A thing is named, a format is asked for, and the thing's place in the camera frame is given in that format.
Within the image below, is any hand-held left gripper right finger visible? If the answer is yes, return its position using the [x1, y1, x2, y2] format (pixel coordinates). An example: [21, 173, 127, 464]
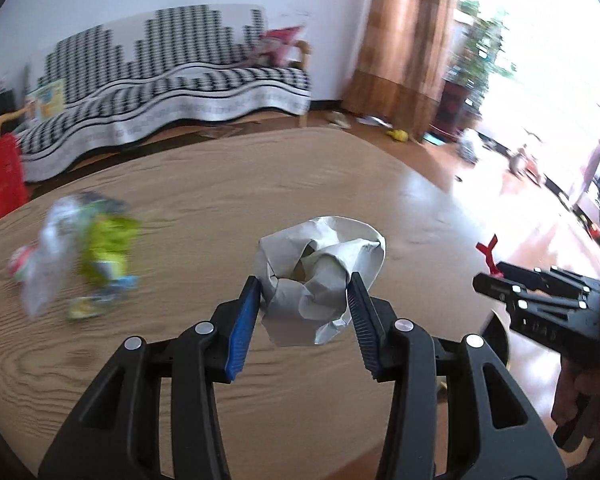
[346, 271, 568, 480]

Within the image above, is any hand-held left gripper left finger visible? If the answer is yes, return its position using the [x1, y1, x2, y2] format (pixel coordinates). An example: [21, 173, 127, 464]
[37, 275, 263, 480]

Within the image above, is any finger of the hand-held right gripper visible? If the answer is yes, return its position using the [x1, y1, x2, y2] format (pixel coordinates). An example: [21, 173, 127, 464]
[472, 272, 593, 313]
[497, 261, 600, 295]

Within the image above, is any large white paper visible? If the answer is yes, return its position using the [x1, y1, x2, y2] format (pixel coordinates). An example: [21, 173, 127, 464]
[257, 216, 387, 347]

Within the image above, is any person's right hand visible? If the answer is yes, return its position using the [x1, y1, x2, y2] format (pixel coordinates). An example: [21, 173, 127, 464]
[551, 359, 590, 425]

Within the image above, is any red ribbon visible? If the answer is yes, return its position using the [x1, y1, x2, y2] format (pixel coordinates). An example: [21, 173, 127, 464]
[475, 234, 503, 278]

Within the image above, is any colourful crumpled wrapper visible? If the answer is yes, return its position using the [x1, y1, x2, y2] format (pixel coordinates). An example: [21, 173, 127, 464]
[67, 275, 141, 321]

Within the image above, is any white plastic bag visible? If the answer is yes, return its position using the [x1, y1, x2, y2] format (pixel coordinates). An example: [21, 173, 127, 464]
[457, 130, 481, 163]

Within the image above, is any yellow-green snack wrapper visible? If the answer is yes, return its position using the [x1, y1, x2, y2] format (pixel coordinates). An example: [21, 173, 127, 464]
[77, 212, 142, 286]

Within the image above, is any dark red plant stand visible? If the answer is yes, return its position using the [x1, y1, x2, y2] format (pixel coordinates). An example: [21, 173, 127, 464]
[432, 80, 476, 133]

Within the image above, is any green potted plant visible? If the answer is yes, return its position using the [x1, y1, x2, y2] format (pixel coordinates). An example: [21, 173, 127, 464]
[442, 0, 518, 111]

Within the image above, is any black white striped blanket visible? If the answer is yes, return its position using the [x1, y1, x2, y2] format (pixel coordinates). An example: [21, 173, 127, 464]
[19, 5, 313, 183]

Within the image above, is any brown patterned curtain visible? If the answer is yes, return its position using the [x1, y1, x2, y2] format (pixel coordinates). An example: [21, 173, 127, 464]
[341, 0, 461, 142]

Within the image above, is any wooden sofa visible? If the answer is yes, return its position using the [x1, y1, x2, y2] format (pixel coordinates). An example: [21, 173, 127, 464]
[0, 5, 315, 183]

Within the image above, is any red plastic chair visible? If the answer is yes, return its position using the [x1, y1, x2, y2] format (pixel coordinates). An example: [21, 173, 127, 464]
[0, 135, 28, 228]

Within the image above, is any pink cartoon pillow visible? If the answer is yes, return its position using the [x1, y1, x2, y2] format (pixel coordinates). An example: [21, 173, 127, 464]
[254, 25, 306, 67]

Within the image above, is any colourful picture book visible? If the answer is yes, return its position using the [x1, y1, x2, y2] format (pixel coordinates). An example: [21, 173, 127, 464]
[27, 79, 66, 121]

